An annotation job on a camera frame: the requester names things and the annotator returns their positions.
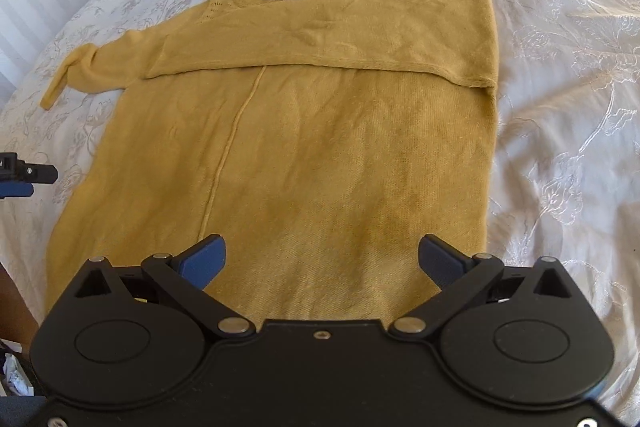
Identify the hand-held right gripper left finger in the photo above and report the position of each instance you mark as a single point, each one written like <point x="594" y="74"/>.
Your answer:
<point x="204" y="263"/>

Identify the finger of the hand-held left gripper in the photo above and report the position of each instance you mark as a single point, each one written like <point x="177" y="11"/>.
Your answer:
<point x="31" y="172"/>

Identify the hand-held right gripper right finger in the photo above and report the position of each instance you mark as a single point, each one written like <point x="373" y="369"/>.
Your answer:
<point x="442" y="264"/>

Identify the yellow knit sweater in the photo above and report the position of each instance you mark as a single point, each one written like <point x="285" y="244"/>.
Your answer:
<point x="300" y="147"/>

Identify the white crumpled paper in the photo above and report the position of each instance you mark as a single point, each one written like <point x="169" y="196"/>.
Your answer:
<point x="14" y="374"/>

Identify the white embroidered bedspread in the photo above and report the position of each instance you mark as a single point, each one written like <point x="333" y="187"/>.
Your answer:
<point x="560" y="72"/>

